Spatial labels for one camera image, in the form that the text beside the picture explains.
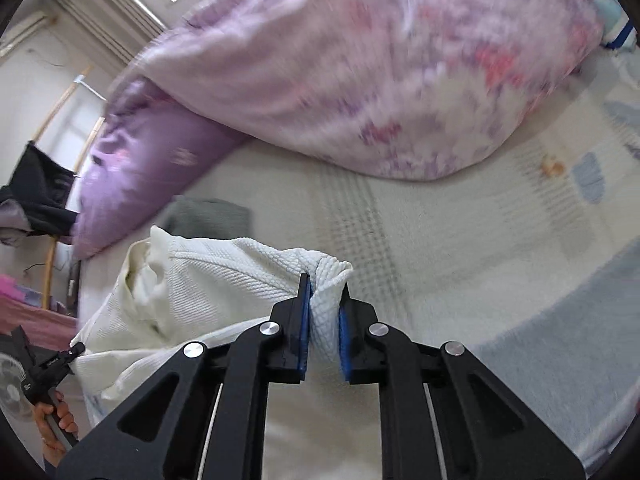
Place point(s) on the white blue striped cloth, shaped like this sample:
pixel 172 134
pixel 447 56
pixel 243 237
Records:
pixel 617 25

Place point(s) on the patterned bed sheet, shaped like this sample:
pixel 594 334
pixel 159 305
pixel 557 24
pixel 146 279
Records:
pixel 475 240

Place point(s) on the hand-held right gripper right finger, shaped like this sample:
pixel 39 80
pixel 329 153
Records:
pixel 344 340

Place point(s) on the person's left hand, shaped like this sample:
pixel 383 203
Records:
pixel 57 422

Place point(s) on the white electric fan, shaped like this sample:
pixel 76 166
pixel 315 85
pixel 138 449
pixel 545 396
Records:
pixel 12 385

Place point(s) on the white textured garment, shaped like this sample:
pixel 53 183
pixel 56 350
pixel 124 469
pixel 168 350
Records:
pixel 200 300

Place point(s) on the pink floral quilt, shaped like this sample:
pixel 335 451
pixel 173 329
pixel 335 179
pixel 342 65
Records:
pixel 380 65

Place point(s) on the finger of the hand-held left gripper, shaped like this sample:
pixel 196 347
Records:
pixel 76 352

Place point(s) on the purple pillow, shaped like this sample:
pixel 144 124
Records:
pixel 140 170

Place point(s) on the wooden chair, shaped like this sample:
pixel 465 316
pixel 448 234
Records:
pixel 65 160

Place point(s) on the grey folded cloth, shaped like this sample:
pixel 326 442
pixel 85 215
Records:
pixel 207 216

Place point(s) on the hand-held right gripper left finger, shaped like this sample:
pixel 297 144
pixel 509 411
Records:
pixel 304 330

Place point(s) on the black cloth on chair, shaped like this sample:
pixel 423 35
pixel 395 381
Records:
pixel 40 195

